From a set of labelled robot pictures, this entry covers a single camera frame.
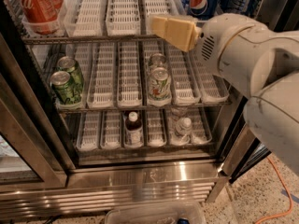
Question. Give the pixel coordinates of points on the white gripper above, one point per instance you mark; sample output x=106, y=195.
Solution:
x=214, y=44

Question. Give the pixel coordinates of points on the blue pepsi can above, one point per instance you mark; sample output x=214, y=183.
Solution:
x=202, y=9

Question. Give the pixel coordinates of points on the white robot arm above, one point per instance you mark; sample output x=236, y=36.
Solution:
x=261, y=64

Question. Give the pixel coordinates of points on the rear white green soda can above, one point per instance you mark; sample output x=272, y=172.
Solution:
x=156, y=60

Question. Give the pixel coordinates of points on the white green soda can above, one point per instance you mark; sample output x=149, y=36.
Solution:
x=159, y=84
x=156, y=60

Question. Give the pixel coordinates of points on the white plastic can tray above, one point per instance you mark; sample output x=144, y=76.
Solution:
x=123, y=17
x=85, y=18
x=158, y=7

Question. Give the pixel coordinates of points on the front white green soda can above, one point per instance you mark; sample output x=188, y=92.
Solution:
x=159, y=84

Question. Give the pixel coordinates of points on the stainless steel display fridge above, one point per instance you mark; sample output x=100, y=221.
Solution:
x=60, y=164

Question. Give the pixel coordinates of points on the open fridge glass door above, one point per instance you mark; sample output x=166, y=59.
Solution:
x=249, y=153

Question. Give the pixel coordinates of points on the front red cola can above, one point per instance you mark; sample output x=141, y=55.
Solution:
x=41, y=15

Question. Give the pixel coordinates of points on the blue can in bin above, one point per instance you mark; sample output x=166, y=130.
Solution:
x=183, y=221

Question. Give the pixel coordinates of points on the rear clear water bottle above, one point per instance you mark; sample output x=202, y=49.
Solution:
x=178, y=113

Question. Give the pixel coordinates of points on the clear water bottle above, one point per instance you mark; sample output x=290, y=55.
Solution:
x=183, y=129
x=178, y=113

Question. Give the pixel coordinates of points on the front clear water bottle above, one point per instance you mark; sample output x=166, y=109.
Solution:
x=183, y=129

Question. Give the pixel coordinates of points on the brown juice bottle white cap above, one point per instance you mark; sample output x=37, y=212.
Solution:
x=134, y=130

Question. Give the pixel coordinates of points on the clear plastic bin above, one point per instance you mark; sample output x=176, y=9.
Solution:
x=158, y=213

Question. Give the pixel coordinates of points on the middle wire shelf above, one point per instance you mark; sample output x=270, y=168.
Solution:
x=85, y=108

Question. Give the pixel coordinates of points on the wire shelf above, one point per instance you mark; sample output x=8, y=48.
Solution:
x=85, y=108
x=44, y=40

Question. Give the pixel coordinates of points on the top wire shelf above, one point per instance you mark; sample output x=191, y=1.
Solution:
x=44, y=40

